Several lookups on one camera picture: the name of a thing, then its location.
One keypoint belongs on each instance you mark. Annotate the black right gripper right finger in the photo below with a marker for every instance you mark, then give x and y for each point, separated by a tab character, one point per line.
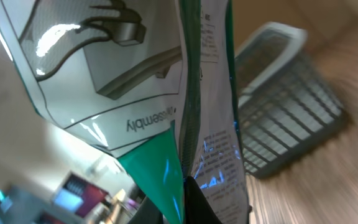
197	208

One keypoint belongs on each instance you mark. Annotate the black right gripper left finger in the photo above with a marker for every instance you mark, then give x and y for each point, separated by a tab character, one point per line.
148	213

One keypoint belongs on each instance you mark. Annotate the green gloves packet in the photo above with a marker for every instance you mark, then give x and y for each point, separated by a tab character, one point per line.
149	83

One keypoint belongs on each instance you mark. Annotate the grey plastic shopping basket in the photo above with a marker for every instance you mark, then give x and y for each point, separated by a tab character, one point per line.
285	107

